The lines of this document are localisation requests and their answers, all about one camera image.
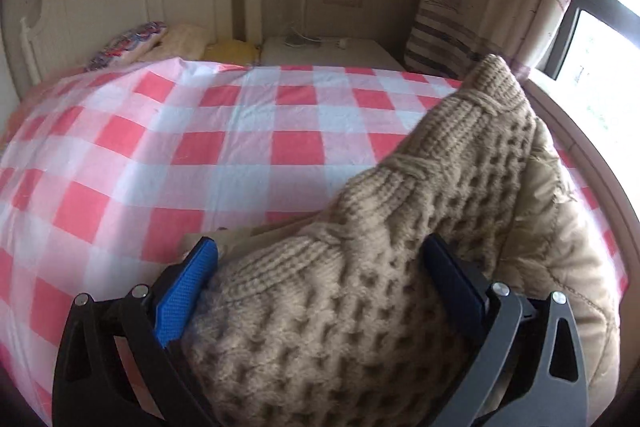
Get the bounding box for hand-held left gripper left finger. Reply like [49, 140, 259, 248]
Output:
[51, 236, 221, 427]

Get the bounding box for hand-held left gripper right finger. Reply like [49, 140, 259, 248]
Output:
[421, 233, 588, 427]

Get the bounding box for beige quilted jacket knit sleeves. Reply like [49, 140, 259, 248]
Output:
[177, 53, 623, 427]

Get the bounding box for red white checked bed sheet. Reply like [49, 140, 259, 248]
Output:
[0, 59, 632, 427]

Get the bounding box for yellow cloth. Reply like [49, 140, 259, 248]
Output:
[202, 39, 262, 68]

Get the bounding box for cream textured pillow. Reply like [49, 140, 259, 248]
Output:
[135, 24, 216, 62]

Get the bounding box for colourful printed pillow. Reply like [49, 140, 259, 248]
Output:
[85, 21, 169, 72]

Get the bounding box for white nightstand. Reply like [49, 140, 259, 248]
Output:
[260, 36, 407, 70]

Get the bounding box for white cable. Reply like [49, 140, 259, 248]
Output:
[284, 22, 352, 50]

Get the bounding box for dark window frame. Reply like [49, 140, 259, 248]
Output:
[544, 0, 640, 120]

